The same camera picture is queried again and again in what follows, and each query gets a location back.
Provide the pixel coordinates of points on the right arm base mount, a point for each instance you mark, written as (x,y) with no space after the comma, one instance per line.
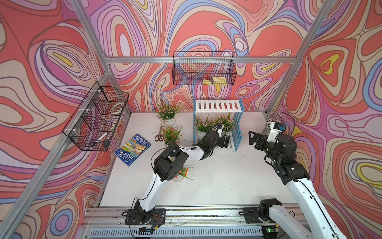
(257,214)

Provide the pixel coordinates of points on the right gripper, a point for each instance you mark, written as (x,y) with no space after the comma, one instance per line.
(262,139)

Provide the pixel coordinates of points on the red handled scissors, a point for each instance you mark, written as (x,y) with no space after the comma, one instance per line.
(159,137)

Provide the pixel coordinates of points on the pencil holder with pencils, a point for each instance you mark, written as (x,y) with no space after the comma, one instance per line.
(269,121)

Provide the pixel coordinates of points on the yellow sponge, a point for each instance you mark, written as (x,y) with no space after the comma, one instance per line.
(217,81)

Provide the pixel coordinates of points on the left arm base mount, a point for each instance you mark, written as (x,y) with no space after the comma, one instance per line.
(156,217)

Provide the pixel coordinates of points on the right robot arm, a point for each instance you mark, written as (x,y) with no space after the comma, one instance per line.
(295,177)

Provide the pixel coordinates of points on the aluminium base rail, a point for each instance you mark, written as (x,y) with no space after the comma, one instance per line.
(218,222)

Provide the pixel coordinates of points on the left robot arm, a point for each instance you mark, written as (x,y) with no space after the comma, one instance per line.
(169,163)

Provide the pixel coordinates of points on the orange flower pot front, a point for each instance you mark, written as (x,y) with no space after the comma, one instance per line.
(182,174)

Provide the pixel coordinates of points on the pink flower pot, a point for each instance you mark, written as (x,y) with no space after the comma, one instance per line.
(228,122)
(202,126)
(167,114)

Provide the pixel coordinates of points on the blue picture book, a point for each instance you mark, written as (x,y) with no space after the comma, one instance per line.
(132,149)

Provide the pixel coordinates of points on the pink flower pot back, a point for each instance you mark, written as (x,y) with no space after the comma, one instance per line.
(167,114)

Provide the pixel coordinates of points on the black wire basket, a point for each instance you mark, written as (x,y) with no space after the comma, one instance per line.
(94,119)
(191,67)

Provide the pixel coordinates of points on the black wire basket left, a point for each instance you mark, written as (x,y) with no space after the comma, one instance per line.
(94,119)

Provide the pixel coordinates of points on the white marker pen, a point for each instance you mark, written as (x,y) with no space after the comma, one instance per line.
(99,139)

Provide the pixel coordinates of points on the blue white slatted rack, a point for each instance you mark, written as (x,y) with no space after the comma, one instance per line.
(214,108)

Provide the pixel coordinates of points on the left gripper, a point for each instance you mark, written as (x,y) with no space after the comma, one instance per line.
(222,144)

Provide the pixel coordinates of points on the red flower pot middle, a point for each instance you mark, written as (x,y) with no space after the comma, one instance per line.
(172,134)

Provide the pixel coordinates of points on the clear tape roll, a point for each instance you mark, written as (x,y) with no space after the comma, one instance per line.
(116,108)

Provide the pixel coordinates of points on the black wire basket back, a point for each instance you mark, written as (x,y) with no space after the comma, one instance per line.
(191,67)

